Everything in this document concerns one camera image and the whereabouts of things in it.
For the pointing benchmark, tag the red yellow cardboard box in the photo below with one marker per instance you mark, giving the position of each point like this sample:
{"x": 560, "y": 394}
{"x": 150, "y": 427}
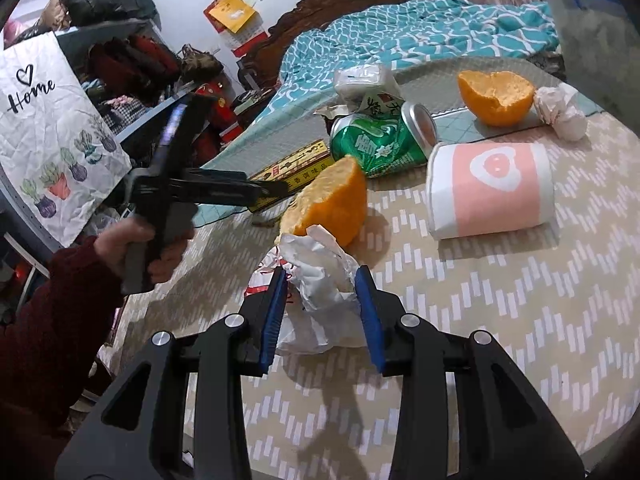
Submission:
{"x": 296, "y": 170}

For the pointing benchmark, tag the white tissue pack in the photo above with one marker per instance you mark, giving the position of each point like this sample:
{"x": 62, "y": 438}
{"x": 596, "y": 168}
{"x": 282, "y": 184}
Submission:
{"x": 355, "y": 82}

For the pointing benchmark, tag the crumpled white tissue ball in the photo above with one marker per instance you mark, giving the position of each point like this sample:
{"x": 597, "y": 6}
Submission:
{"x": 557, "y": 107}

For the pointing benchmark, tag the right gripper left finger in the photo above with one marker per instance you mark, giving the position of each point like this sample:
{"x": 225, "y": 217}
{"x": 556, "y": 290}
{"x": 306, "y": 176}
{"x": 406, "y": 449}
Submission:
{"x": 176, "y": 411}

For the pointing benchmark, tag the dark red sleeve forearm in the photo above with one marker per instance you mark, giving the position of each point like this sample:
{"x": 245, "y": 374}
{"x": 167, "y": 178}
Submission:
{"x": 46, "y": 356}

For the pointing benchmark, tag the yellow red wall hanging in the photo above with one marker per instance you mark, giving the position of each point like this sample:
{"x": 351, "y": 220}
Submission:
{"x": 238, "y": 25}

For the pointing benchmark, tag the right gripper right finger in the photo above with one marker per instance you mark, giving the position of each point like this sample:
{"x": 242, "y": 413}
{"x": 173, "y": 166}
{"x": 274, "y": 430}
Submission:
{"x": 506, "y": 431}

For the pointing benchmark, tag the white paper bag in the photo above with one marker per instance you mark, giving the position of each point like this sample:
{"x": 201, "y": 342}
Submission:
{"x": 322, "y": 311}

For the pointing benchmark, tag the clear storage box blue handle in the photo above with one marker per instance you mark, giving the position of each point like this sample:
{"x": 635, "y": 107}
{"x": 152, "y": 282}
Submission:
{"x": 601, "y": 52}

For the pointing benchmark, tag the pink white tissue roll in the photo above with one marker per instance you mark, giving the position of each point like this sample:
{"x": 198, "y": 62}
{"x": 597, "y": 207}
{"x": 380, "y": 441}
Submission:
{"x": 487, "y": 187}

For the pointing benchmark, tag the white snack wrapper bag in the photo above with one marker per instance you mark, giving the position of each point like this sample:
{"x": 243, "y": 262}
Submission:
{"x": 372, "y": 103}

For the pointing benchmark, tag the green crushed soda can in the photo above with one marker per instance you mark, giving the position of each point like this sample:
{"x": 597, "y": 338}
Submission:
{"x": 389, "y": 145}

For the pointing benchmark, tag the dark wooden headboard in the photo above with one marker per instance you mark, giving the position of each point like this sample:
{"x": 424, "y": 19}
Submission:
{"x": 259, "y": 68}

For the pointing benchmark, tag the black leather bag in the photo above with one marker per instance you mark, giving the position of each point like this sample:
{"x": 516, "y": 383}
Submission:
{"x": 88, "y": 12}

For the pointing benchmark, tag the white Home fabric cover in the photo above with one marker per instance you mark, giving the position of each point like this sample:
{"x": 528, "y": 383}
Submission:
{"x": 56, "y": 149}

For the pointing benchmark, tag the teal patterned quilt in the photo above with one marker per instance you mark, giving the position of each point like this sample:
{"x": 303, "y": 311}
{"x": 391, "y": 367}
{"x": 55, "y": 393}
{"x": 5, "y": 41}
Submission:
{"x": 400, "y": 36}

